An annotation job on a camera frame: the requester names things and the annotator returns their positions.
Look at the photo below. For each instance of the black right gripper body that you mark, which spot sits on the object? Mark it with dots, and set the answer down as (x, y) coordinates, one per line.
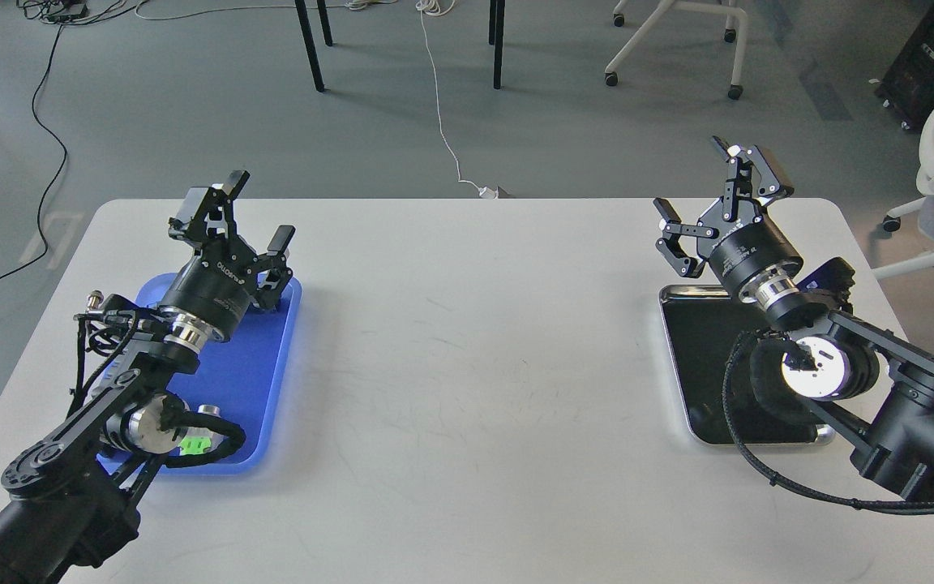
(735, 236)

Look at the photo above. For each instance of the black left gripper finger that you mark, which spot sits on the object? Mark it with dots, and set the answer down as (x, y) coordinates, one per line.
(234, 184)
(280, 241)

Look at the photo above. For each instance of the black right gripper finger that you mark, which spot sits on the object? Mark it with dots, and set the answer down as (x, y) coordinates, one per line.
(669, 217)
(721, 147)

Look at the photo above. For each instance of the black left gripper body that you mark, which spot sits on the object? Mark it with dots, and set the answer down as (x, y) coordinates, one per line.
(225, 276)

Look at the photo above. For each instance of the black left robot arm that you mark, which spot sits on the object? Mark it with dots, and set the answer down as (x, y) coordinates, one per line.
(74, 493)

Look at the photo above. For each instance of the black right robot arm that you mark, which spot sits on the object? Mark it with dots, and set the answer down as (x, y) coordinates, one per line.
(814, 360)

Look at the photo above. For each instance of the shiny metal tray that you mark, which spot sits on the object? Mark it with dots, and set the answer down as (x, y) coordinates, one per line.
(701, 326)

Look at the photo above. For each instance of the blue plastic tray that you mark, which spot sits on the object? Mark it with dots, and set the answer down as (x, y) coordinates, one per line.
(244, 378)

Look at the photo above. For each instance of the black equipment rack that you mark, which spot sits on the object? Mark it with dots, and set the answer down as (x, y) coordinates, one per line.
(908, 86)

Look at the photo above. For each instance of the green and grey switch part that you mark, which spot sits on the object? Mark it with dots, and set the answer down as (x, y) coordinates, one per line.
(200, 440)

